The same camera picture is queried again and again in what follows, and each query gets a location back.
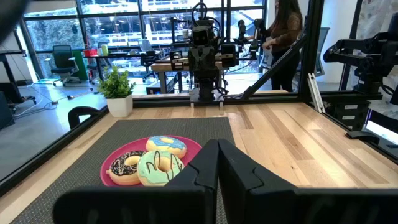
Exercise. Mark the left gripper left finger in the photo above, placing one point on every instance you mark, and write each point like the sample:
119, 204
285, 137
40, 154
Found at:
186, 205

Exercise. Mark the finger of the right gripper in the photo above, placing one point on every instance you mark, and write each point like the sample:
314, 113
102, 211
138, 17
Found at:
211, 63
196, 63

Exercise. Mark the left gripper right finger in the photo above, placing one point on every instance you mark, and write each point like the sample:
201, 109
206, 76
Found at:
264, 205

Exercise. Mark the large mint donut black squiggle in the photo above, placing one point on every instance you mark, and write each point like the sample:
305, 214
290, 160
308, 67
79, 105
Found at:
146, 168

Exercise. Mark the large blue frosted donut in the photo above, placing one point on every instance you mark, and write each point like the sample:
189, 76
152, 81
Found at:
177, 146

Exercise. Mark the large chocolate frosted donut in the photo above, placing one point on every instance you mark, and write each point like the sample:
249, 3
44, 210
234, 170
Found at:
116, 168

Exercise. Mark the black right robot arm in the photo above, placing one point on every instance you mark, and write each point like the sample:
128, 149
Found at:
206, 90

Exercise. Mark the wooden robot station table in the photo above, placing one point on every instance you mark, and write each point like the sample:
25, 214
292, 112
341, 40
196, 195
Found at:
168, 67

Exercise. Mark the black office chair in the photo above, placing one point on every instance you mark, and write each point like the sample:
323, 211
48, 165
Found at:
148, 59
63, 63

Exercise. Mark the person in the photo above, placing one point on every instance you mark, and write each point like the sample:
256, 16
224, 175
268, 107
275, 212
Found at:
284, 37

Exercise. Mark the grey woven placemat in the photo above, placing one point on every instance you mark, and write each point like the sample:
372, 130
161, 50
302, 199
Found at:
174, 127

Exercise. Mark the pink plate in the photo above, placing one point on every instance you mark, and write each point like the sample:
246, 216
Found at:
130, 147

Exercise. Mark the green plant in white pot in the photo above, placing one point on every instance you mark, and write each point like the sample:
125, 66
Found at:
119, 105

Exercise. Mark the silver aluminium strut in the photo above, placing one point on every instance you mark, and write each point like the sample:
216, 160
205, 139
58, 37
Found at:
315, 93

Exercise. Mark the red bin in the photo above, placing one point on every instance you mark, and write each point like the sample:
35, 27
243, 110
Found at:
90, 52

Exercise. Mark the black control box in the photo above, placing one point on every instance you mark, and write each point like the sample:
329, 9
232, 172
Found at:
346, 113

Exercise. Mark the bright display screen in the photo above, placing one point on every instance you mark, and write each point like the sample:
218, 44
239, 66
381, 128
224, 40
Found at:
382, 129

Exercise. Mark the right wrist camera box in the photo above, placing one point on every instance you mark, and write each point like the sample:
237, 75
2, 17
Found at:
200, 35

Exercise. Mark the black flat bracket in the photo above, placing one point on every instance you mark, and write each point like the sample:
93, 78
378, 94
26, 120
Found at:
360, 135

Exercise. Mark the black arched bracket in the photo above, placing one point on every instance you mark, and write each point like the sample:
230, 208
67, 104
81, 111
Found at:
73, 115

